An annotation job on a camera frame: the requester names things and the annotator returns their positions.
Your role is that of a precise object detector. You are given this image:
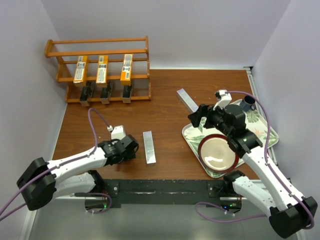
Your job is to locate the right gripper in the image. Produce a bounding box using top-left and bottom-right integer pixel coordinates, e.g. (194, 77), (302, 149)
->
(187, 102), (232, 137)

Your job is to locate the black toothpaste box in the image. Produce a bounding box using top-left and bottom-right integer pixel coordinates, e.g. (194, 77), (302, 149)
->
(122, 85), (133, 104)
(79, 86), (95, 107)
(100, 82), (113, 105)

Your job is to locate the orange toothpaste box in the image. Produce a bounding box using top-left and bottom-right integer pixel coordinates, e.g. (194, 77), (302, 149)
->
(95, 55), (109, 88)

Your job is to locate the silver gold R&O toothpaste box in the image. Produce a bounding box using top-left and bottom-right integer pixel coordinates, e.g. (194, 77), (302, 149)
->
(120, 54), (134, 86)

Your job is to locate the yellow toothpaste box with barcode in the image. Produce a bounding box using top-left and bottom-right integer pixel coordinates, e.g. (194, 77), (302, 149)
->
(73, 55), (89, 87)

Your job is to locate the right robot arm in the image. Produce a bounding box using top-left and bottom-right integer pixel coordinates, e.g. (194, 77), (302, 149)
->
(188, 104), (318, 239)

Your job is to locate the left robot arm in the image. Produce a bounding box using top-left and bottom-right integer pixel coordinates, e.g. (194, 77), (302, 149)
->
(17, 134), (139, 211)

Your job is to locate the orange wooden three-tier shelf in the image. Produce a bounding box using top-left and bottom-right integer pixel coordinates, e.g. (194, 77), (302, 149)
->
(44, 36), (152, 104)

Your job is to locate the red rimmed cream plate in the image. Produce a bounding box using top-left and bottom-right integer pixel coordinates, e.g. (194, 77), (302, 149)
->
(197, 133), (240, 173)

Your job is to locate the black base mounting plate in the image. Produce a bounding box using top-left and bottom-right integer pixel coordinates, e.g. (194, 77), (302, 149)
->
(104, 179), (242, 209)

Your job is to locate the dark blue mug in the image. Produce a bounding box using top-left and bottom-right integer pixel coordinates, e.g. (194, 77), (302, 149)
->
(239, 95), (256, 112)

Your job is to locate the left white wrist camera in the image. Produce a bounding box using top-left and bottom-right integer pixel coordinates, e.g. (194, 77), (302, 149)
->
(107, 125), (126, 142)

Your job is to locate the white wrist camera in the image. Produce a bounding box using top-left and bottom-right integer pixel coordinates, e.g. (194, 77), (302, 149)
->
(213, 89), (232, 110)
(107, 125), (126, 142)

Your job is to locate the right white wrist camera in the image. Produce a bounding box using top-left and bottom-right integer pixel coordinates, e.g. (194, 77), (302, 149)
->
(213, 89), (232, 110)

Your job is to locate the aluminium frame rail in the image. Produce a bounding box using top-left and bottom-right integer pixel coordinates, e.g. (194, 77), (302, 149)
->
(18, 194), (106, 240)

